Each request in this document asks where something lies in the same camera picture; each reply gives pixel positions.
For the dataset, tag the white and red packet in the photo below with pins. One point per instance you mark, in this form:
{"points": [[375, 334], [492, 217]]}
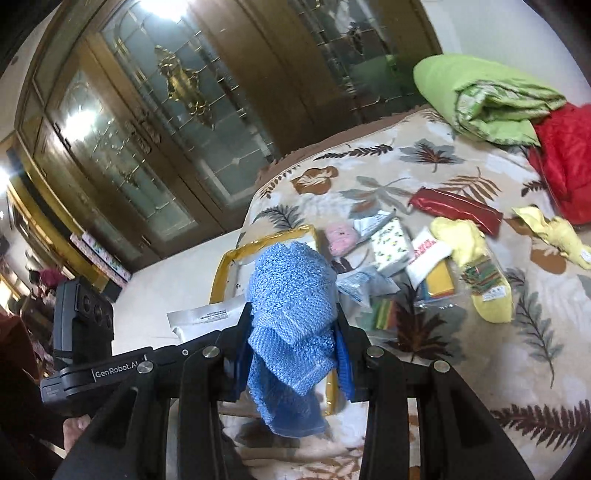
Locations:
{"points": [[191, 324]]}

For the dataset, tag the white leaf-print packet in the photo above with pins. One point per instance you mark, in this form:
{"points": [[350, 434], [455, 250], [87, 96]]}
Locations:
{"points": [[392, 248]]}

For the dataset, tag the wooden glass cabinet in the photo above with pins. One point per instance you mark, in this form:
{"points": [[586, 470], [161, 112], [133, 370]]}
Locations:
{"points": [[145, 124]]}

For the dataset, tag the white packet red text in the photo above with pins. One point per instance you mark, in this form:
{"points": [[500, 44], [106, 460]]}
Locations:
{"points": [[428, 253]]}

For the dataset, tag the blue knitted cloth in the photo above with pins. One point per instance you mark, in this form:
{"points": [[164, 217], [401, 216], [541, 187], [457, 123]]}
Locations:
{"points": [[294, 305]]}

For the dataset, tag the blue and white sachet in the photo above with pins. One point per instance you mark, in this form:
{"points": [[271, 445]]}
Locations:
{"points": [[364, 284]]}

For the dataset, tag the pale yellow crumpled cloth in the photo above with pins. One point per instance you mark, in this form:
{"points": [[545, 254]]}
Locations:
{"points": [[558, 233]]}

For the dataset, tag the person's left hand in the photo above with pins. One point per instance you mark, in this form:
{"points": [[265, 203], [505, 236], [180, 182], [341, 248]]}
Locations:
{"points": [[73, 428]]}

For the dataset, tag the dark red foil packet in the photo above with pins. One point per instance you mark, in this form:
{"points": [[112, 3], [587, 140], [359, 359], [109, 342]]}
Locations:
{"points": [[439, 203]]}

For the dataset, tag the leaf-patterned beige blanket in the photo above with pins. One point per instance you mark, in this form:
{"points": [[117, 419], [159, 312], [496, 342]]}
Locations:
{"points": [[534, 373]]}

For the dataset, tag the green striped packet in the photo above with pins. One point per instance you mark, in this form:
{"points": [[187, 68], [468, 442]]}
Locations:
{"points": [[384, 314]]}

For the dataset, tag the pink round plush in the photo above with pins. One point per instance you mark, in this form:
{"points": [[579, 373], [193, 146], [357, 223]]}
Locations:
{"points": [[342, 238]]}

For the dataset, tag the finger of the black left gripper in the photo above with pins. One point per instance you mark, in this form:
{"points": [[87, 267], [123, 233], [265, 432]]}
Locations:
{"points": [[170, 355]]}

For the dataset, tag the green folded quilt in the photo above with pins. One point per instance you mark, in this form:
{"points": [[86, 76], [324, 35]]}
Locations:
{"points": [[486, 100]]}

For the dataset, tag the red quilted cushion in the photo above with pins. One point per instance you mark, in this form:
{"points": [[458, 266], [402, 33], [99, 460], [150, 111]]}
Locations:
{"points": [[563, 160]]}

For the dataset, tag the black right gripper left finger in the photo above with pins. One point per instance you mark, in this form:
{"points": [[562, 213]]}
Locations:
{"points": [[128, 434]]}

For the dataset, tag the white box with yellow tape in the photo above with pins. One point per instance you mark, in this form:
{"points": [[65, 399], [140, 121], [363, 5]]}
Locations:
{"points": [[233, 273]]}

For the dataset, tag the yellow cloth with label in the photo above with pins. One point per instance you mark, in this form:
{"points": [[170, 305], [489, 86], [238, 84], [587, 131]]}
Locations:
{"points": [[490, 291]]}

